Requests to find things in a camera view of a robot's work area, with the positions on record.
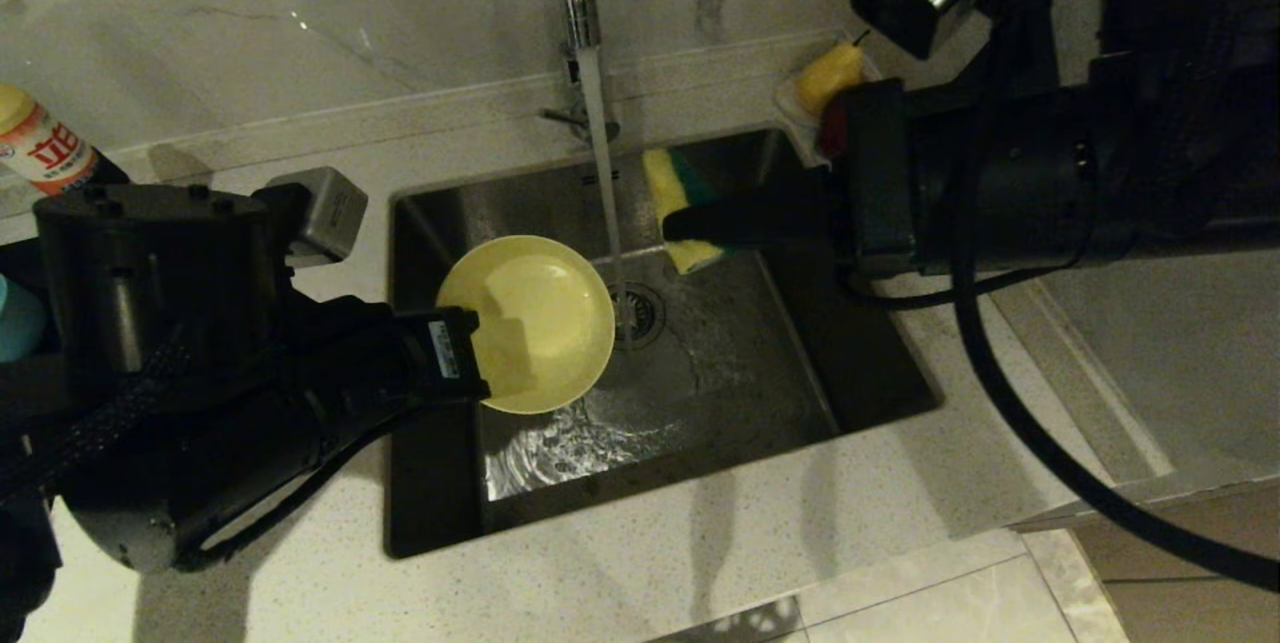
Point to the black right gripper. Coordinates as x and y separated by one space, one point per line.
920 173

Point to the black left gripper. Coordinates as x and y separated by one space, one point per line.
420 353

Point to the yellow plastic bowl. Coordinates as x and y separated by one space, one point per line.
550 323

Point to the yellow green sponge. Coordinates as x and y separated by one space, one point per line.
670 193

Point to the blue plastic bowl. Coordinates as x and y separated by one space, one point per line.
18 318

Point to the yellow dish soap bottle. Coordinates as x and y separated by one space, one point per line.
40 148

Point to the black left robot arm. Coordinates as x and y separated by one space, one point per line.
180 353

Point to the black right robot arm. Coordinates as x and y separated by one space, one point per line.
1190 93

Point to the stainless steel sink basin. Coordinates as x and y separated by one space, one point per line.
760 393

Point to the dark red apple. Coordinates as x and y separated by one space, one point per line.
833 128

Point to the round metal drain strainer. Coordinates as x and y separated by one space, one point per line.
645 313

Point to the yellow pear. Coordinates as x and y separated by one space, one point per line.
828 78

